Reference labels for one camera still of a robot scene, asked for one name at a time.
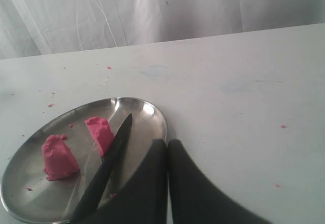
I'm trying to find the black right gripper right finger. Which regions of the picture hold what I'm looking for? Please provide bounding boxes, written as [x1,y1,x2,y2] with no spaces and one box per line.
[168,139,269,223]

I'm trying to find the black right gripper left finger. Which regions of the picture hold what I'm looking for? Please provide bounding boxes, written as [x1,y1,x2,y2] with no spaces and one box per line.
[83,139,168,223]

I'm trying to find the black knife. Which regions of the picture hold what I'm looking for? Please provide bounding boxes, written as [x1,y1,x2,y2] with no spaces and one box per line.
[69,114,133,223]

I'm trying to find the pink dough lump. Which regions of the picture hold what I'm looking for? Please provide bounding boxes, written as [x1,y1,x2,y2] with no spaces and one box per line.
[41,135,79,181]
[85,116,115,157]

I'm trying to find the white backdrop curtain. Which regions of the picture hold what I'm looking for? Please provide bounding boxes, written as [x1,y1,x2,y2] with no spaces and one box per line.
[1,0,324,59]

